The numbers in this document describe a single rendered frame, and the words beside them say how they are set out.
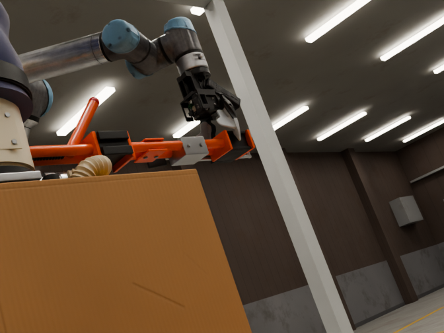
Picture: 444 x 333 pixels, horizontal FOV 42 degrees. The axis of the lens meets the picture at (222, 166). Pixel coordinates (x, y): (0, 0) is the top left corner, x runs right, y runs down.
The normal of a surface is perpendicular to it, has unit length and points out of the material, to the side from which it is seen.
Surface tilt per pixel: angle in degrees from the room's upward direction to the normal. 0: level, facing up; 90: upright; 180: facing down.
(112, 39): 90
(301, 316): 90
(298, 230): 90
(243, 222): 90
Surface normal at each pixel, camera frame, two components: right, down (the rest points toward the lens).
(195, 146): 0.61, -0.41
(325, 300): -0.73, 0.06
